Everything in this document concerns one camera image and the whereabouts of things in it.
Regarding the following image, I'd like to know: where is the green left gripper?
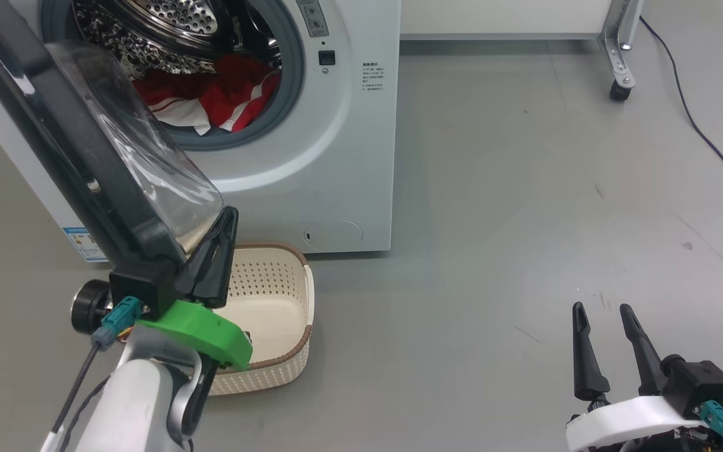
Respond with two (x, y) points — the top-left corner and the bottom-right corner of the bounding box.
(136, 206), (254, 371)

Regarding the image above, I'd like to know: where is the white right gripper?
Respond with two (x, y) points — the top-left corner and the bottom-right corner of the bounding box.
(566, 302), (714, 452)

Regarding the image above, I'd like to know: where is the washing machine glass door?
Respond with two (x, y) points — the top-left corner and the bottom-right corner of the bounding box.
(0, 0), (240, 266)

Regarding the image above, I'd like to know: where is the red white striped garment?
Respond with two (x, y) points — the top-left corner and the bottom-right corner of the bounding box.
(201, 55), (281, 132)

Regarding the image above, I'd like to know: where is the cream perforated laundry basket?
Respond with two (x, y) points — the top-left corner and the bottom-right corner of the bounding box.
(208, 244), (315, 396)

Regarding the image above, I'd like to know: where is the white front-load washing machine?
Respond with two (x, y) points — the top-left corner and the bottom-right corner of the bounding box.
(0, 0), (402, 263)

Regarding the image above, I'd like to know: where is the blue energy label sticker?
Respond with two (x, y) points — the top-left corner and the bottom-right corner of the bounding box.
(63, 227), (109, 263)

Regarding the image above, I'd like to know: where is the grey warning label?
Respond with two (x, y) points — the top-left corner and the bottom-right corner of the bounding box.
(296, 0), (331, 38)

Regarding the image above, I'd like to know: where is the metal partition leg with caster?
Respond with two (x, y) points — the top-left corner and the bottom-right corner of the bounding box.
(599, 0), (645, 102)

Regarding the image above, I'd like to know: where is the white partition panel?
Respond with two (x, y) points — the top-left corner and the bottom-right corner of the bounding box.
(399, 0), (616, 41)

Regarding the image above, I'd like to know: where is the left camera cable teal plug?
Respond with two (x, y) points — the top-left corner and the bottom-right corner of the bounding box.
(41, 296), (142, 452)

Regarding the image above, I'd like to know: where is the black floor cable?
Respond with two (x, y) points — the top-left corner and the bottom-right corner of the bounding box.
(640, 16), (723, 208)

